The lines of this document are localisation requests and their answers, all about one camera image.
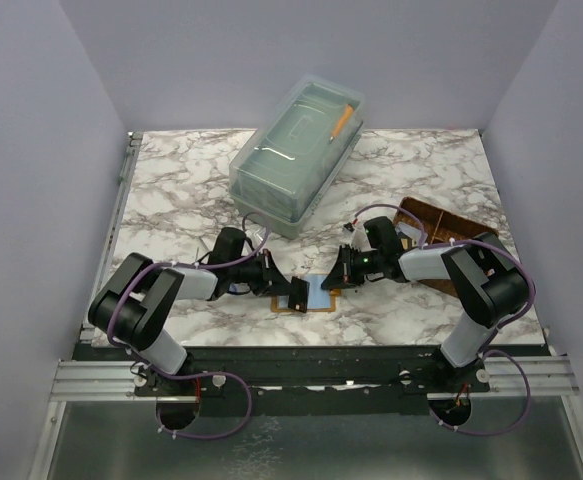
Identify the orange utility knife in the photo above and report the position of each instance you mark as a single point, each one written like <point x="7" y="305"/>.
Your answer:
<point x="341" y="122"/>

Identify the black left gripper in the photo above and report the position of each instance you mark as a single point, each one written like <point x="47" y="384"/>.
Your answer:
<point x="272" y="281"/>

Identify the clear plastic storage box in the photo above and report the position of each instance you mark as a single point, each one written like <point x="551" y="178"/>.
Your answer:
<point x="284" y="169"/>

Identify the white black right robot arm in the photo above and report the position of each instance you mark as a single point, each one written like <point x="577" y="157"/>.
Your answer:
<point x="491" y="284"/>

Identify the black credit card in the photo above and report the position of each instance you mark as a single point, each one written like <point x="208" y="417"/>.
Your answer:
<point x="298" y="295"/>

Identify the black green screwdriver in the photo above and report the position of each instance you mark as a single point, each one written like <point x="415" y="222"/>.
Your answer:
<point x="201" y="249"/>

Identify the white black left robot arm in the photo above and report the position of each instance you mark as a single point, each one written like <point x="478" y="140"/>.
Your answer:
<point x="133" y="306"/>

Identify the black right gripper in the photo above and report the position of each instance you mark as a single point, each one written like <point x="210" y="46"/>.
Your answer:
<point x="343" y="274"/>

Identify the blue red screwdriver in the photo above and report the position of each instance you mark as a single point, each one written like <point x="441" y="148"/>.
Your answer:
<point x="239" y="290"/>

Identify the tan card holder wallet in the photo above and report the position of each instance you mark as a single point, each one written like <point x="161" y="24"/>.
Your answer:
<point x="318" y="300"/>

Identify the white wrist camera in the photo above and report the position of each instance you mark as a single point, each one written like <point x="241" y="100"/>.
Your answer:
<point x="354" y="235"/>
<point x="256" y="236"/>

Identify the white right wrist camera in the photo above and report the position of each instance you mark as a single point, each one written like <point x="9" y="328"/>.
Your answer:
<point x="354" y="235"/>

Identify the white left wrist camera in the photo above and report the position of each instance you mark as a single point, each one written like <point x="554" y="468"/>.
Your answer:
<point x="256" y="236"/>

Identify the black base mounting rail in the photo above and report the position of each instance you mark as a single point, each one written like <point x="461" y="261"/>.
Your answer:
<point x="314" y="381"/>

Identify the grey credit card stack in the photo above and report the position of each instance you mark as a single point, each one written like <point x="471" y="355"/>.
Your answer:
<point x="411" y="231"/>

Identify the brown woven divided basket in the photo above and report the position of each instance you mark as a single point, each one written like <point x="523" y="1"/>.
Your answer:
<point x="440" y="225"/>

